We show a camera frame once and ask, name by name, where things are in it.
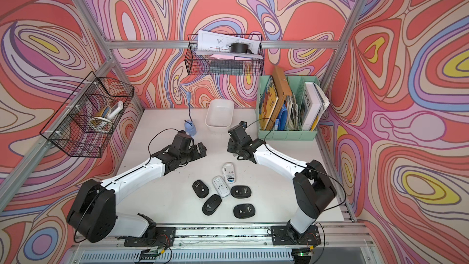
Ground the white mouse blue label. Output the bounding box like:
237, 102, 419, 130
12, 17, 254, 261
222, 162, 236, 184

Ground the white storage box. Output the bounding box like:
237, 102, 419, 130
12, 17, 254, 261
205, 99, 235, 133

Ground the black mouse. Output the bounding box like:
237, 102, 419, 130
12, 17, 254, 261
230, 185, 252, 199
192, 180, 210, 199
202, 194, 222, 216
233, 204, 256, 220

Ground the white mouse underside up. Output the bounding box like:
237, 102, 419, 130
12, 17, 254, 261
212, 176, 231, 198

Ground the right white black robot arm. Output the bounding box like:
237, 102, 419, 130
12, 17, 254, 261
227, 122, 337, 243

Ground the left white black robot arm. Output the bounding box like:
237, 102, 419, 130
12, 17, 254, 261
67, 130, 207, 244

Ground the blue paw pen holder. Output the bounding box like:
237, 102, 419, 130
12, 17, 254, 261
184, 92, 197, 137

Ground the yellow red picture book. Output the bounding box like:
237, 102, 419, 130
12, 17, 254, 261
259, 77, 278, 130

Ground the green file organizer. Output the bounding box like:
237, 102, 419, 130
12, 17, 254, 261
255, 75, 323, 142

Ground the brown cardboard book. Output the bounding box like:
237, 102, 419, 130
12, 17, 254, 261
260, 66, 293, 130

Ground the white tube in basket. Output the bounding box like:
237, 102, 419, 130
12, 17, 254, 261
106, 101, 123, 122

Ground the white hardcover book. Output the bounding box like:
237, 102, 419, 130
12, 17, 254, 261
299, 82, 330, 132

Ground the black tape roll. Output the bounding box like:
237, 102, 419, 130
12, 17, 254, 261
230, 42, 252, 54

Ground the white printed paper sheet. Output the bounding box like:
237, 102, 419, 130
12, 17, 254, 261
195, 30, 264, 60

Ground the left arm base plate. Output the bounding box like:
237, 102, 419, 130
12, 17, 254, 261
123, 227, 177, 248

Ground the back black wire basket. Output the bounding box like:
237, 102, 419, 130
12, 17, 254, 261
184, 30, 265, 76

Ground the black wire basket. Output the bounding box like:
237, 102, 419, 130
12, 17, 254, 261
40, 72, 134, 158
184, 30, 265, 76

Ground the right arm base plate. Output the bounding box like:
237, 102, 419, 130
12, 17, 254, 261
267, 225, 322, 247

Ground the left black wire basket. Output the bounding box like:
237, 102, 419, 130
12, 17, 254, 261
40, 72, 134, 158

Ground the aluminium front rail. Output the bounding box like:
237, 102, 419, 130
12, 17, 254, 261
61, 222, 383, 264

